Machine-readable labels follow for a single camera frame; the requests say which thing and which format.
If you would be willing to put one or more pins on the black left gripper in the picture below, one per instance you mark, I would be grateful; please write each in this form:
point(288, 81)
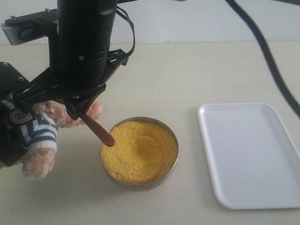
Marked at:
point(11, 81)

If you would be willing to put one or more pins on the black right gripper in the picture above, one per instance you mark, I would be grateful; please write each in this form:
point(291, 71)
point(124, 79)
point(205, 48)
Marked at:
point(45, 87)

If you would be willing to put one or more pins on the pink teddy bear striped sweater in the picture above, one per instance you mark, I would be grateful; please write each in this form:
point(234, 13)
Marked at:
point(38, 138)

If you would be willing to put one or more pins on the dark red wooden spoon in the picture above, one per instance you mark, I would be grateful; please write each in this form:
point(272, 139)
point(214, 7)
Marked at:
point(104, 136)

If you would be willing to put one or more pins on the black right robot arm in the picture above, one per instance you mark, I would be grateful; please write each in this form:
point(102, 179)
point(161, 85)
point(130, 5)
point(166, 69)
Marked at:
point(79, 33)

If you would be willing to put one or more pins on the yellow millet grains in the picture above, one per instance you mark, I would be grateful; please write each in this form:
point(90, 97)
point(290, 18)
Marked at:
point(145, 154)

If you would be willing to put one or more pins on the metal bowl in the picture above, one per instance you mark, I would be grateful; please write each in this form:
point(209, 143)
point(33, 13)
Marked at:
point(140, 185)

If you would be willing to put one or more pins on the white rectangular tray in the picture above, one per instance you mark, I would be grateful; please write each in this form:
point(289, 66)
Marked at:
point(252, 160)

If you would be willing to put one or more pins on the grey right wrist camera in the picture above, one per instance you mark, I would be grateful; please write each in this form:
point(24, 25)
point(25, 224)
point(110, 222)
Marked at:
point(26, 28)

